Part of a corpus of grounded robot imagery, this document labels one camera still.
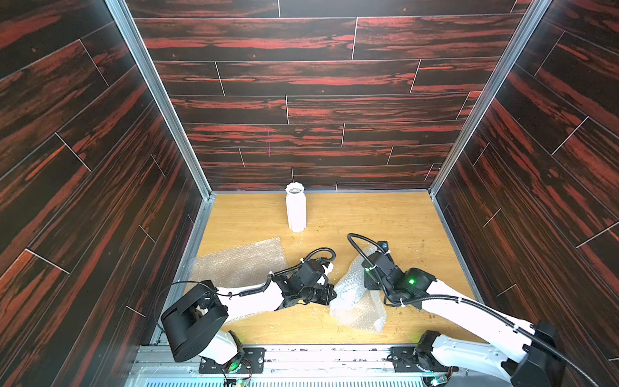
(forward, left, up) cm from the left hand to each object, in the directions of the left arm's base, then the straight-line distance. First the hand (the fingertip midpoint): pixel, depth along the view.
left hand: (339, 298), depth 80 cm
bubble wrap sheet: (+14, +35, -5) cm, 38 cm away
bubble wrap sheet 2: (0, -6, -6) cm, 9 cm away
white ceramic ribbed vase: (+34, +16, +9) cm, 39 cm away
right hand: (+8, -13, +5) cm, 16 cm away
